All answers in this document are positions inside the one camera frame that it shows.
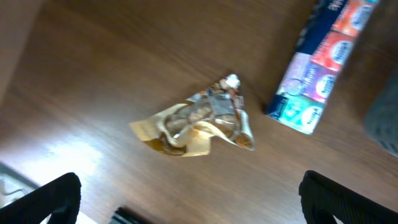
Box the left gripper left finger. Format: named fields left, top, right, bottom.
left=1, top=172, right=81, bottom=224

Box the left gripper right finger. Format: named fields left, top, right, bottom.
left=298, top=170, right=397, bottom=224

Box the grey plastic shopping basket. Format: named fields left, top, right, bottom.
left=364, top=72, right=397, bottom=157

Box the Kleenex tissue multipack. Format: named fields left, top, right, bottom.
left=265, top=0, right=379, bottom=134

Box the brown snack pouch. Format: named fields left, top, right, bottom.
left=129, top=74, right=254, bottom=157

